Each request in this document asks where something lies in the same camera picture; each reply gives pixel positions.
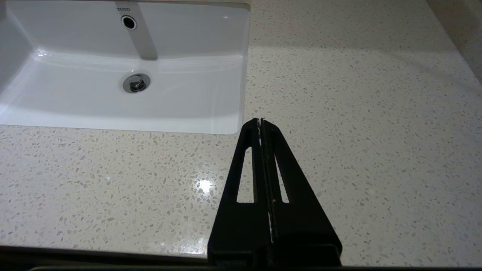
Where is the chrome sink drain stopper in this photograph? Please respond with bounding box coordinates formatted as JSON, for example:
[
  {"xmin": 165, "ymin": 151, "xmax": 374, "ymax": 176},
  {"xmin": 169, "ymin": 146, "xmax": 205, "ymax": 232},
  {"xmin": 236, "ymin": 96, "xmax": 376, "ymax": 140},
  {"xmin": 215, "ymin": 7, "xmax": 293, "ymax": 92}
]
[{"xmin": 122, "ymin": 73, "xmax": 151, "ymax": 93}]

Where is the white rectangular sink basin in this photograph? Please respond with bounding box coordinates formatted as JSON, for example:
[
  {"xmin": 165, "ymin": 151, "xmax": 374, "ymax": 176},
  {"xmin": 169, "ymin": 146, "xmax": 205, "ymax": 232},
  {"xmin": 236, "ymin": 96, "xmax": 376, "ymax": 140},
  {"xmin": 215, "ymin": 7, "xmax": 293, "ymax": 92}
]
[{"xmin": 0, "ymin": 0, "xmax": 251, "ymax": 135}]

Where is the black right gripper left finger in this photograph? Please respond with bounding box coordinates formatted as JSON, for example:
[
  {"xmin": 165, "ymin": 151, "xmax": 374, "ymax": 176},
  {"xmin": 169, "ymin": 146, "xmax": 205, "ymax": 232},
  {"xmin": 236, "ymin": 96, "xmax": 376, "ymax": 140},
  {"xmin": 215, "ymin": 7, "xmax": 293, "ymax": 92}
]
[{"xmin": 207, "ymin": 118, "xmax": 272, "ymax": 266}]

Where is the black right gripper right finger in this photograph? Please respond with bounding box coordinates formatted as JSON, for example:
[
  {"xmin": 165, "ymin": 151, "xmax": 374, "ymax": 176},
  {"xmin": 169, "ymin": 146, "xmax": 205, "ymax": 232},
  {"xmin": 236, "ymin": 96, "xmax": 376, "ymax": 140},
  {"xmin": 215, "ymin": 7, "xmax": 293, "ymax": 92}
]
[{"xmin": 261, "ymin": 118, "xmax": 342, "ymax": 267}]

